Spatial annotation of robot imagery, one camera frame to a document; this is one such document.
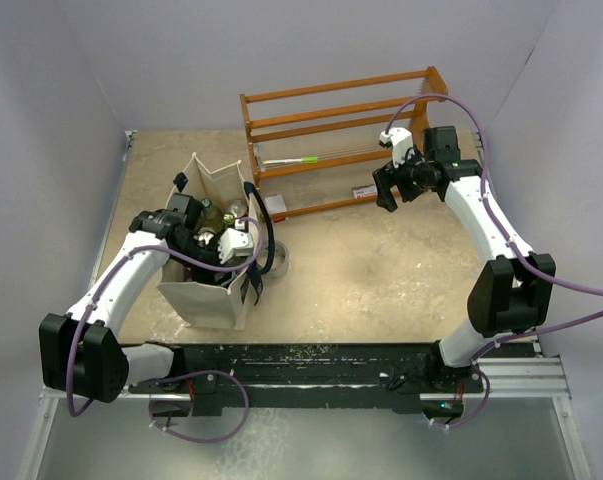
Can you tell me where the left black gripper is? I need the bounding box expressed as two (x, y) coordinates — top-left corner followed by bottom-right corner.
(171, 230), (237, 303)

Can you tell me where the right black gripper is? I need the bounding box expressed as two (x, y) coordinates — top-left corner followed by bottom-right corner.
(374, 144), (434, 212)

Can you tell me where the red cola can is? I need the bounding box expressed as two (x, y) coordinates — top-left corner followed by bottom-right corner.
(196, 227), (216, 247)
(226, 199), (249, 219)

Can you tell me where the clear glass bottle green cap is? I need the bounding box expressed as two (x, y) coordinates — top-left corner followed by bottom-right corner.
(201, 198), (225, 233)

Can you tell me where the beige canvas tote bag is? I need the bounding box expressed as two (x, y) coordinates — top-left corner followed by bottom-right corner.
(157, 155), (287, 330)

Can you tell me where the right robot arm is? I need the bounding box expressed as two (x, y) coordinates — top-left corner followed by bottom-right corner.
(373, 126), (556, 391)

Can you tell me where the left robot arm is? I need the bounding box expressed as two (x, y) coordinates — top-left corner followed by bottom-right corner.
(38, 193), (232, 403)

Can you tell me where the small red white packet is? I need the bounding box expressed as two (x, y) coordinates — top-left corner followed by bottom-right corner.
(352, 185), (377, 198)

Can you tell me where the orange wooden shelf rack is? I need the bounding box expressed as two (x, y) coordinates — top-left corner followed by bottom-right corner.
(240, 66), (448, 221)

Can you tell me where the green and white pen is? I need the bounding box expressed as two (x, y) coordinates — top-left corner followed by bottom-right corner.
(262, 156), (319, 166)

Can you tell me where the white card on shelf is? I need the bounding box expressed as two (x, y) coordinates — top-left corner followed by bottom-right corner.
(263, 194), (288, 215)

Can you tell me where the clear tape roll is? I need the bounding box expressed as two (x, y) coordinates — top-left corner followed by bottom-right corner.
(262, 240), (290, 279)

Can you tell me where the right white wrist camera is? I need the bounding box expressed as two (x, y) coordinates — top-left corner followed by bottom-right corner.
(379, 127), (415, 169)

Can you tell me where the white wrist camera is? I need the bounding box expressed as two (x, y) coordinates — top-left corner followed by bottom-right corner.
(379, 127), (415, 169)
(217, 219), (255, 265)

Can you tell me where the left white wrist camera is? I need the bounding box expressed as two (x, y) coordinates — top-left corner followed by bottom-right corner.
(217, 219), (255, 265)

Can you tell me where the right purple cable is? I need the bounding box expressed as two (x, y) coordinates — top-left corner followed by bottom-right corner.
(385, 93), (603, 430)

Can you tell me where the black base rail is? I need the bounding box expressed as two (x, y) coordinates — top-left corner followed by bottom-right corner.
(130, 343), (484, 416)

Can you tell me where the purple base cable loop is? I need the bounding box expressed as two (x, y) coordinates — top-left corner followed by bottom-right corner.
(148, 368), (252, 444)

